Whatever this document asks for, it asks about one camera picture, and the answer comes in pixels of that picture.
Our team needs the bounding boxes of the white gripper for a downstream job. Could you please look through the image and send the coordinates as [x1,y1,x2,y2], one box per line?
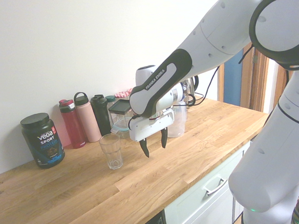
[127,107,178,160]

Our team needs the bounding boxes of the clear plastic pitcher blue lid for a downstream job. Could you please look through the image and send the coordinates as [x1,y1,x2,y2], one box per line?
[164,103,189,139]

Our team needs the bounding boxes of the pink water bottle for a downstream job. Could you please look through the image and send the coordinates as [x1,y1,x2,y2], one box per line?
[73,91,103,144]

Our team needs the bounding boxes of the red water bottle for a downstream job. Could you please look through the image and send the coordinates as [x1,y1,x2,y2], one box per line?
[58,98,87,150]

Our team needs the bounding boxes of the glass food container clip lid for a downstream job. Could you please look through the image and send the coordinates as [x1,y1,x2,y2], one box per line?
[110,117,131,140]

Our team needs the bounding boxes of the clear drinking glass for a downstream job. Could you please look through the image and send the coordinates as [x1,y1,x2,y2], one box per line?
[98,133,123,171]

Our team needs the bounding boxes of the clear canister black square lid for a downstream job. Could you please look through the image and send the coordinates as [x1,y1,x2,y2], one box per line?
[107,98,134,128]

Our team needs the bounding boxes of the black shaker bottle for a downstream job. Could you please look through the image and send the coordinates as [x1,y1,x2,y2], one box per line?
[89,93,113,137]

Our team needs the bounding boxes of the clear bottle green lid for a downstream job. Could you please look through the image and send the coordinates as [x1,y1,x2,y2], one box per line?
[105,95,119,128]

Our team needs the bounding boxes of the glass electric kettle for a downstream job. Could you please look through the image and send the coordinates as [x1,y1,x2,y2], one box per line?
[181,75,201,107]

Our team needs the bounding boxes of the pale green cabinet drawer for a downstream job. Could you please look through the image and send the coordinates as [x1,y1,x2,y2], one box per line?
[159,142,258,224]

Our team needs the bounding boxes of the blue door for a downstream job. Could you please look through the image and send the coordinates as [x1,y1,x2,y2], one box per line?
[218,0,258,110]

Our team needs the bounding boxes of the black Vega protein tub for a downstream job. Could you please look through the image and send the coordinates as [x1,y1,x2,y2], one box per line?
[20,111,67,170]

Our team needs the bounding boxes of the white drawer handle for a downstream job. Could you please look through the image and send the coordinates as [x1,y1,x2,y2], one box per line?
[202,175,229,196]

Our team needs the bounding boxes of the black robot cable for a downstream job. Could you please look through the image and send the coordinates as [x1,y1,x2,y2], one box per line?
[184,65,223,107]

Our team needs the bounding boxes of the wooden door frame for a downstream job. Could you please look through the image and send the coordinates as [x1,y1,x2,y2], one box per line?
[210,0,291,118]

